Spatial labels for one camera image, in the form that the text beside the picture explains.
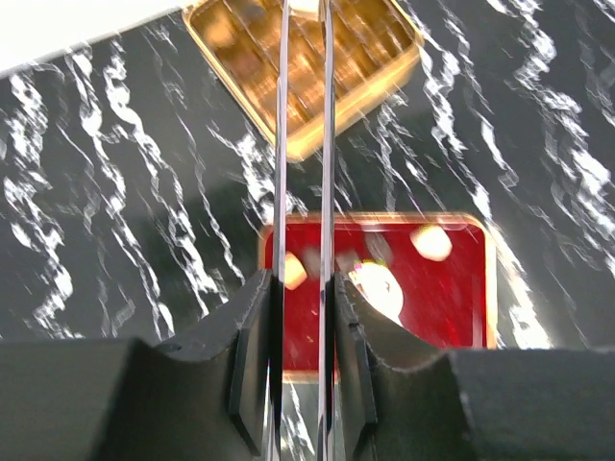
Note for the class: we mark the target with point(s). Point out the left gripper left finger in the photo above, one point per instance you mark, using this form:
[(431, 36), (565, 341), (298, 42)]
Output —
[(199, 395)]

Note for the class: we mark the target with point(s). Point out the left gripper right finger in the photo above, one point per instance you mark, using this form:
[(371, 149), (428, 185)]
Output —
[(404, 399)]

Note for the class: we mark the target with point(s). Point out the gold wrapped chocolate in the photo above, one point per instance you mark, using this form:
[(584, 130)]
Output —
[(380, 288)]

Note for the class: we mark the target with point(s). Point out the white heart chocolate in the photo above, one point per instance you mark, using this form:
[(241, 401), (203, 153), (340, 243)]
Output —
[(432, 242)]

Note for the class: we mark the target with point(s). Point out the tan hexagon chocolate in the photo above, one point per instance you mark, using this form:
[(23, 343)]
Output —
[(294, 271)]

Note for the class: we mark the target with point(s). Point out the gold chocolate tin box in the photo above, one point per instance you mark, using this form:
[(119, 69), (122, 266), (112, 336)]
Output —
[(376, 46)]

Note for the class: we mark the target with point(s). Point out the red lacquer tray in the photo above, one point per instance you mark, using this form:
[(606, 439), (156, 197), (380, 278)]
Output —
[(451, 303)]

